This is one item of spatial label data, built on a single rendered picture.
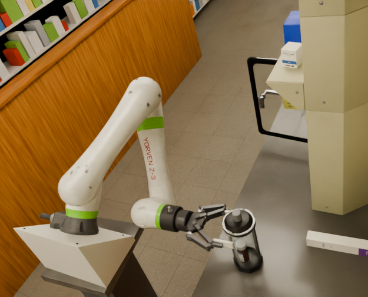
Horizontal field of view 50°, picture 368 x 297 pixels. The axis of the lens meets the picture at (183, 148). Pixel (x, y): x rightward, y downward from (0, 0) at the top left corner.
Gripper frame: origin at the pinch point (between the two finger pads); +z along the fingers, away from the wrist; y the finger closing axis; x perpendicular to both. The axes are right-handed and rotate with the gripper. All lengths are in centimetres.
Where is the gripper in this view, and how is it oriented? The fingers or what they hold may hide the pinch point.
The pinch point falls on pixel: (234, 229)
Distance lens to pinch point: 133.6
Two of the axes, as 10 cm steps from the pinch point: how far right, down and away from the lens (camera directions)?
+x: 2.5, 7.4, 6.3
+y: 3.8, -6.7, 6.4
